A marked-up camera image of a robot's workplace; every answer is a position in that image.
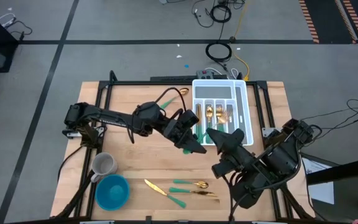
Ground black cable bundle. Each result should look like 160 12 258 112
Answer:
300 98 358 131

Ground blue bowl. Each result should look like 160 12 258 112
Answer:
94 174 131 212

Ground grey power strip red switch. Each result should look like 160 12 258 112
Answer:
196 69 215 81

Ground white cable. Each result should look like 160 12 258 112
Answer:
204 66 239 80

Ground black side table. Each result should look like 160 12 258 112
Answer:
306 154 358 224

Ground white plastic cutlery tray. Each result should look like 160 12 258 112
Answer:
191 78 255 147

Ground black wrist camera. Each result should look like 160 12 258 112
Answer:
211 161 231 180
178 108 200 129

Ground yellow cable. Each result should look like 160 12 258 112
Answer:
232 0 251 82

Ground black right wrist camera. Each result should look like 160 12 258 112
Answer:
211 161 231 180

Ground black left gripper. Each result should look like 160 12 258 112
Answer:
162 118 208 154

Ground white paper sheet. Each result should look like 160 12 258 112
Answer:
302 157 336 205

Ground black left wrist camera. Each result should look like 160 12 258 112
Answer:
178 108 200 129

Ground coiled black cable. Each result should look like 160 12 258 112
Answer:
204 41 233 63
209 3 232 24

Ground grey patterned mug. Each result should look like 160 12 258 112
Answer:
90 152 119 184

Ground black metal table frame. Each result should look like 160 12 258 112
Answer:
53 70 315 224

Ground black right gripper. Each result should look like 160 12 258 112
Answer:
206 127 257 175

